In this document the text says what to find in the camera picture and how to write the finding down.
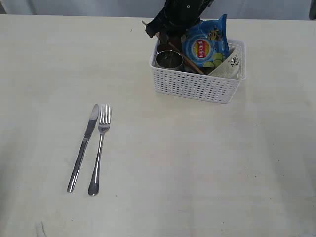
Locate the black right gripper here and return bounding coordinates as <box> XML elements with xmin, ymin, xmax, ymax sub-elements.
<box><xmin>145</xmin><ymin>0</ymin><xmax>213</xmax><ymax>38</ymax></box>

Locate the blue Lays chips bag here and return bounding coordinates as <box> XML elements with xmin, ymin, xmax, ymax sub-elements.
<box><xmin>182</xmin><ymin>14</ymin><xmax>229</xmax><ymax>69</ymax></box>

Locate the stainless steel cup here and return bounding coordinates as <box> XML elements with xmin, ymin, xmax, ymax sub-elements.
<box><xmin>155</xmin><ymin>50</ymin><xmax>184</xmax><ymax>71</ymax></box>

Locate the white plastic perforated basket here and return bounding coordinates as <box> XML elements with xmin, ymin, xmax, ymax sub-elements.
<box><xmin>149</xmin><ymin>39</ymin><xmax>246</xmax><ymax>104</ymax></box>

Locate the white floral ceramic bowl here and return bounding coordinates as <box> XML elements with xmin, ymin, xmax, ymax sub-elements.
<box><xmin>208</xmin><ymin>47</ymin><xmax>241</xmax><ymax>79</ymax></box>

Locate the stainless steel fork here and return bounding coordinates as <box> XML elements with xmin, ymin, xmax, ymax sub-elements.
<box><xmin>88</xmin><ymin>104</ymin><xmax>112</xmax><ymax>196</ymax></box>

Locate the stainless steel table knife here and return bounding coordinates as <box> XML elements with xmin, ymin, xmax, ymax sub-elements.
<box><xmin>67</xmin><ymin>104</ymin><xmax>99</xmax><ymax>193</ymax></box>

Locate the stainless steel spoon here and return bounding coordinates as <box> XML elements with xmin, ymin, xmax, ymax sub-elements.
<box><xmin>156</xmin><ymin>44</ymin><xmax>173</xmax><ymax>53</ymax></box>

